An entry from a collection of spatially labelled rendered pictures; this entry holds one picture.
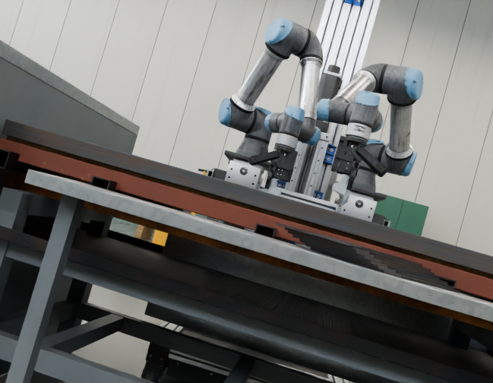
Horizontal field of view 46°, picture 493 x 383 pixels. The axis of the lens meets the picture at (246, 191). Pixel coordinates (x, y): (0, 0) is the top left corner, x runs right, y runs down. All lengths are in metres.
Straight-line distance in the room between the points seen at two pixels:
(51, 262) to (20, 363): 0.24
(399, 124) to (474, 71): 10.46
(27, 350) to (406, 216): 10.34
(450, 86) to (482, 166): 1.73
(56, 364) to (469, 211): 11.21
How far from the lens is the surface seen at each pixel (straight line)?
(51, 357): 1.70
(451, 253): 1.53
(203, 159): 12.04
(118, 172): 1.60
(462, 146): 12.51
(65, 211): 1.41
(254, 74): 2.48
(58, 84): 2.02
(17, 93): 1.84
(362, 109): 1.88
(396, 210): 11.44
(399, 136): 2.48
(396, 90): 2.32
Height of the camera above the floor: 0.78
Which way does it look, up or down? 3 degrees up
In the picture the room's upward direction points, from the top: 16 degrees clockwise
